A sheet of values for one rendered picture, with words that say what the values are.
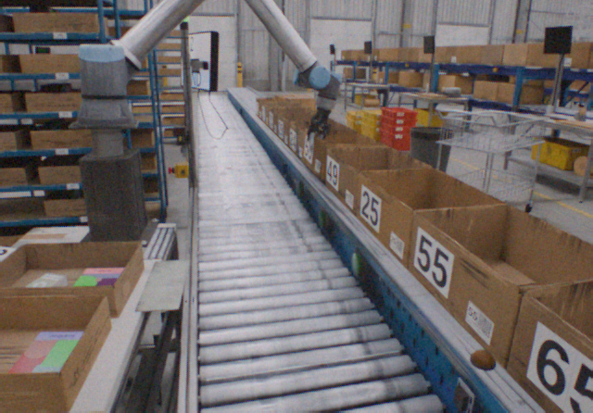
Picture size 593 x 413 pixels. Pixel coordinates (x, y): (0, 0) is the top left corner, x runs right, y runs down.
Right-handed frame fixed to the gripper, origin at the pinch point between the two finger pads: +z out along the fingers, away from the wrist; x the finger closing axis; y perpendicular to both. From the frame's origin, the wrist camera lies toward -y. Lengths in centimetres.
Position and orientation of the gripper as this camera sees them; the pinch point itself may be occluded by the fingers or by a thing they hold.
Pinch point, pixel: (312, 148)
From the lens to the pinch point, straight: 200.5
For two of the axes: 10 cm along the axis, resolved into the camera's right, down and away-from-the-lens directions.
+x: 9.4, 1.7, 2.8
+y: 2.3, 3.0, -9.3
